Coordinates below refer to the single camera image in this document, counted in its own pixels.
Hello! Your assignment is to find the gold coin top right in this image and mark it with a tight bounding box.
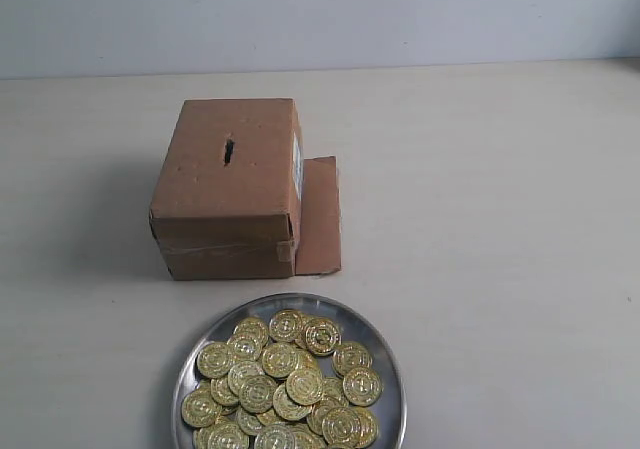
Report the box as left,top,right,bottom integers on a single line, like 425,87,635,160
303,317,341,357

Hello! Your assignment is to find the gold coin bottom right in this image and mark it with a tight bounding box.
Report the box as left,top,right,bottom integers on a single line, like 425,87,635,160
322,407,363,448

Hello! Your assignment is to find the gold coin left edge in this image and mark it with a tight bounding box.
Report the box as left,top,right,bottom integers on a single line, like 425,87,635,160
196,341,234,379

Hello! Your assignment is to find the gold coin far right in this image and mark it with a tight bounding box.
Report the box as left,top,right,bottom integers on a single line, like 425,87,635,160
332,341,373,377

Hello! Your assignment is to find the gold coin centre right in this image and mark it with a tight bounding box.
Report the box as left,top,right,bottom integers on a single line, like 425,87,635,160
285,367,324,406

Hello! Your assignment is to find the gold coin lower left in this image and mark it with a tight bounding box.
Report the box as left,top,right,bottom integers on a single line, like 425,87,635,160
181,390,221,428

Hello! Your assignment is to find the round steel plate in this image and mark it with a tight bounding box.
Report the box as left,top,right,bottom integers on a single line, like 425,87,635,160
171,293,407,448

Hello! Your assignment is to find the gold coin right lower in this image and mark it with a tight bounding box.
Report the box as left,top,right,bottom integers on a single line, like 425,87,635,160
342,367,384,407

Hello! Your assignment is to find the gold coin middle stack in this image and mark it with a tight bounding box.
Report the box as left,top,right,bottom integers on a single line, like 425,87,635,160
238,375,278,414

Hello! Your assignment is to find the gold coin top centre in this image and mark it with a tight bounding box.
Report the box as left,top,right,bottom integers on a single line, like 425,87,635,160
268,309,304,343

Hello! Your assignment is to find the gold coin top left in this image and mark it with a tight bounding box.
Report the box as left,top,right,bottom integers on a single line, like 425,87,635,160
234,316,269,347

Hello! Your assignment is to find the cardboard box with slot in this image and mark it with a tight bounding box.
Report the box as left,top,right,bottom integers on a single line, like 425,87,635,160
149,98,341,281

